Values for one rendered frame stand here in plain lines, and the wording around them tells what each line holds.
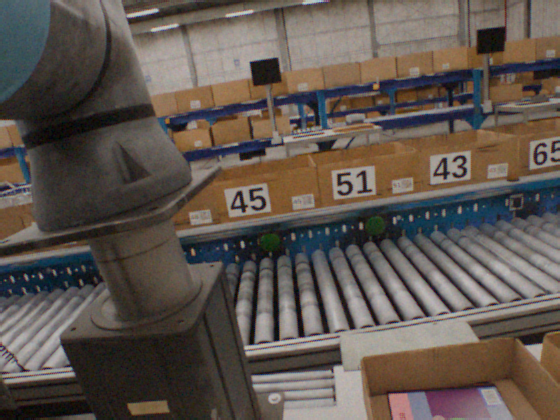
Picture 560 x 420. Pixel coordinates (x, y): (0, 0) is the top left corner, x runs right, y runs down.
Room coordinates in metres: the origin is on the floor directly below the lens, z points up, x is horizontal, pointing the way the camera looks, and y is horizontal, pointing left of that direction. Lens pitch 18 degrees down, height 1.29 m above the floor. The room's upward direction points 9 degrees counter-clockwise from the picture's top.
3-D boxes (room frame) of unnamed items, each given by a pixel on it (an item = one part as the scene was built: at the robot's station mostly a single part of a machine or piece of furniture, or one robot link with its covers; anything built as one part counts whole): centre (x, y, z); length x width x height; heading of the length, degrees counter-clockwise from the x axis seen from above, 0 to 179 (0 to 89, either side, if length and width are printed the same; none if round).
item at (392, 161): (1.42, -0.35, 0.96); 0.39 x 0.29 x 0.17; 89
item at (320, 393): (0.55, 0.10, 0.74); 0.28 x 0.02 x 0.02; 83
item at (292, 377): (0.60, 0.09, 0.74); 0.28 x 0.02 x 0.02; 83
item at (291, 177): (1.43, 0.04, 0.96); 0.39 x 0.29 x 0.17; 89
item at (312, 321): (0.97, -0.04, 0.72); 0.52 x 0.05 x 0.05; 179
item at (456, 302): (0.96, -0.43, 0.72); 0.52 x 0.05 x 0.05; 179
